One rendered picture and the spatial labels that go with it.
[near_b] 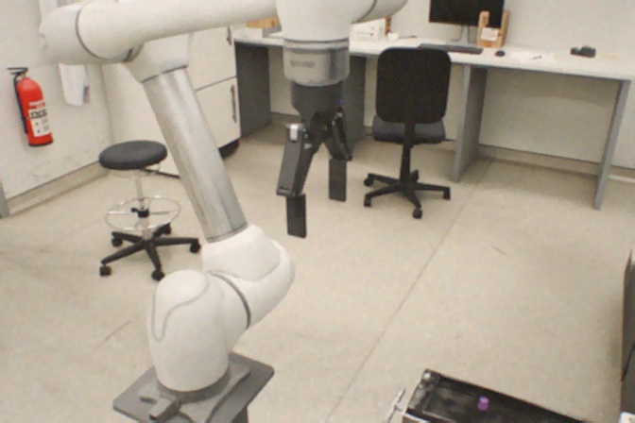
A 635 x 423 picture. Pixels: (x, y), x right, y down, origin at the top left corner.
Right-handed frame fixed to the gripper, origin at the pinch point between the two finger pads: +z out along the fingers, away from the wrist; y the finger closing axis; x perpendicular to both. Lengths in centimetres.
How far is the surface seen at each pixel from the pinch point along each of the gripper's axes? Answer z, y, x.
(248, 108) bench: 94, -321, -237
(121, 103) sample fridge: 66, -211, -272
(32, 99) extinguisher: 46, -142, -272
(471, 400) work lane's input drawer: 40.1, -12.3, 25.5
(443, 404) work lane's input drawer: 40.0, -9.1, 21.1
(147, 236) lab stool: 105, -119, -167
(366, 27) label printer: 19, -319, -126
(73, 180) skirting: 115, -170, -289
